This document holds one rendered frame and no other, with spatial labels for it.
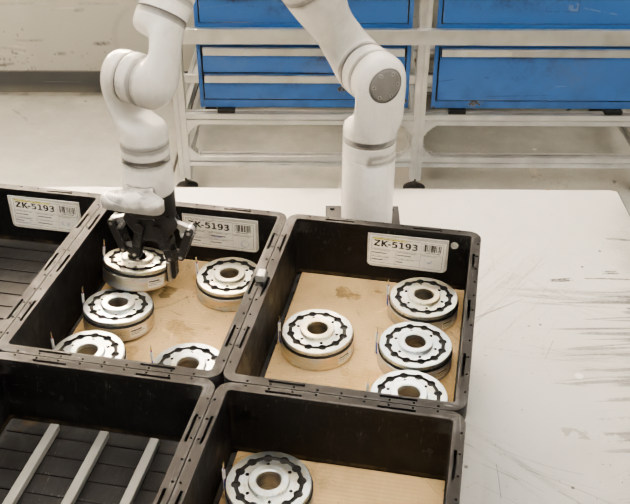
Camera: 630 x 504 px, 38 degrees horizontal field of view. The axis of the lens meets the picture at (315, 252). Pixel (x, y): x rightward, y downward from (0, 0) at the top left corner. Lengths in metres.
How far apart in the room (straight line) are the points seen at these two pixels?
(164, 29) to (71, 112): 2.84
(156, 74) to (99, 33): 2.92
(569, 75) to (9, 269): 2.21
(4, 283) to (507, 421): 0.81
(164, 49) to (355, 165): 0.45
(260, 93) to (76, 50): 1.22
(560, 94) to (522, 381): 1.93
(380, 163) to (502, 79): 1.72
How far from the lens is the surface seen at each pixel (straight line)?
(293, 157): 3.31
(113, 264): 1.43
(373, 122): 1.53
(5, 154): 3.82
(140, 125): 1.30
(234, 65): 3.20
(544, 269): 1.78
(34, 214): 1.60
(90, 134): 3.89
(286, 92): 3.23
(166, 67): 1.26
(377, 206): 1.61
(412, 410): 1.10
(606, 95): 3.36
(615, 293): 1.75
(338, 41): 1.52
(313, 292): 1.45
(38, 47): 4.26
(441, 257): 1.44
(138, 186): 1.33
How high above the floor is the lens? 1.68
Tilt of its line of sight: 34 degrees down
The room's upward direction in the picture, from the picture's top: straight up
